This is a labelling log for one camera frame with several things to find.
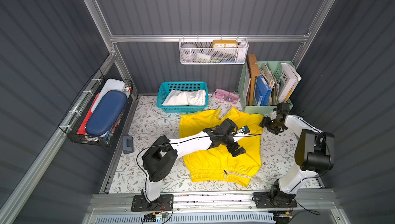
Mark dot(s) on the black wire side basket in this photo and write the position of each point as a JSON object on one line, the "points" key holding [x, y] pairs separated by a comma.
{"points": [[76, 115]]}

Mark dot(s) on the red folder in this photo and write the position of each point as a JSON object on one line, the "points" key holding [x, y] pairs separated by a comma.
{"points": [[81, 130]]}

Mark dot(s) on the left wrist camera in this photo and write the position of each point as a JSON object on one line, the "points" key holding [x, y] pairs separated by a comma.
{"points": [[244, 130]]}

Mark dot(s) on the floral table mat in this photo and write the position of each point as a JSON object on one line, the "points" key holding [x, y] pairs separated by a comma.
{"points": [[150, 122]]}

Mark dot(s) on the tape roll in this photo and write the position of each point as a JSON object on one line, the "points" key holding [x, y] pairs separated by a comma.
{"points": [[188, 52]]}

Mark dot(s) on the white flat box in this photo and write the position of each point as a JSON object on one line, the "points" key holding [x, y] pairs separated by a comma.
{"points": [[110, 84]]}

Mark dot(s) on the pink plastic box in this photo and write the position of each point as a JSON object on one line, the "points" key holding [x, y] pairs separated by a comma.
{"points": [[226, 96]]}

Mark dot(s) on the yellow clock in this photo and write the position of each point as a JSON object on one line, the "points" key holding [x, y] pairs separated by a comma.
{"points": [[225, 44]]}

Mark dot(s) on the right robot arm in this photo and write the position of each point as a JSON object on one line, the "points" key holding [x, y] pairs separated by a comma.
{"points": [[313, 154]]}

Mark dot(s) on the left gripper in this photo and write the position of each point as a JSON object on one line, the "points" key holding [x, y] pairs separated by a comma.
{"points": [[232, 145]]}

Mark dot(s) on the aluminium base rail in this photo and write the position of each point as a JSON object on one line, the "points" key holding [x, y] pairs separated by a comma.
{"points": [[312, 206]]}

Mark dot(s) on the brown board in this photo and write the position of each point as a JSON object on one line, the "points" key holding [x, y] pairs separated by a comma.
{"points": [[254, 73]]}

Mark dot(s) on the yellow garment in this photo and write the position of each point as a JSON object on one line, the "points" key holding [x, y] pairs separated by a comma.
{"points": [[218, 164]]}

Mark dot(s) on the grey hole punch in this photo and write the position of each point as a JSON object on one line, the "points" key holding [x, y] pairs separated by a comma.
{"points": [[127, 144]]}

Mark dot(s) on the white book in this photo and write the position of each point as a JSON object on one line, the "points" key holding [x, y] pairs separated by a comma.
{"points": [[288, 81]]}

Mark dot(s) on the green file organizer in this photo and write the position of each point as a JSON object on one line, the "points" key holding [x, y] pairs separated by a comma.
{"points": [[270, 71]]}

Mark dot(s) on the white wire wall basket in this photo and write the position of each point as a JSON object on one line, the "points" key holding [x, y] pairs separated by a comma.
{"points": [[207, 55]]}

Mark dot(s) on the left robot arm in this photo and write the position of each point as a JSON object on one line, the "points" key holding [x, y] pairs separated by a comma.
{"points": [[159, 158]]}

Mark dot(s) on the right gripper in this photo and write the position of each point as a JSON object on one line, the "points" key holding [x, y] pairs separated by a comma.
{"points": [[271, 124]]}

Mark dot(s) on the teal plastic basket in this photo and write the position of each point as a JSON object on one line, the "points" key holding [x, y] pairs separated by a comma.
{"points": [[167, 87]]}

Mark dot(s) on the white shorts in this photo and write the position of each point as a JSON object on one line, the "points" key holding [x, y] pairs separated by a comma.
{"points": [[185, 98]]}

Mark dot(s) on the blue folder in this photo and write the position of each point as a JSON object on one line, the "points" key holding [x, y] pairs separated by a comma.
{"points": [[262, 91]]}

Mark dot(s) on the blue oval case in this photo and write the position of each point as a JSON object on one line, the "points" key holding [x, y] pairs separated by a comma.
{"points": [[106, 113]]}

